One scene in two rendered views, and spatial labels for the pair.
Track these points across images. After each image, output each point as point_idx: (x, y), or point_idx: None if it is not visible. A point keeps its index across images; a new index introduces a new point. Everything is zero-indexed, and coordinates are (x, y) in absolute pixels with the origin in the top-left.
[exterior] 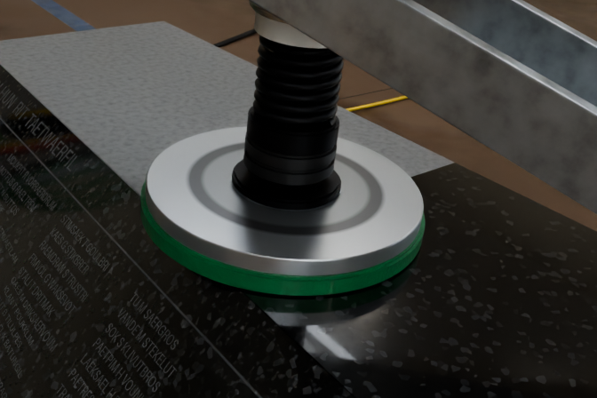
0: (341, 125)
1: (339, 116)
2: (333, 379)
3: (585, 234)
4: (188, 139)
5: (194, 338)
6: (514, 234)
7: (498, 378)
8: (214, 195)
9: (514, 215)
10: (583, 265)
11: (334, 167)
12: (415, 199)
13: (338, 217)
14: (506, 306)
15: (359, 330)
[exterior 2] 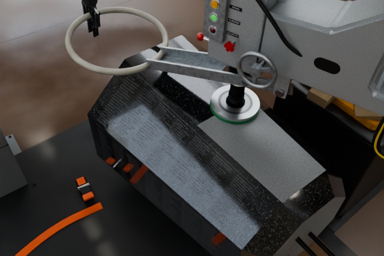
0: (222, 137)
1: (222, 142)
2: None
3: (178, 104)
4: (255, 112)
5: None
6: (192, 103)
7: None
8: (247, 97)
9: (190, 108)
10: (183, 96)
11: (226, 106)
12: (212, 99)
13: (226, 94)
14: (200, 88)
15: (223, 83)
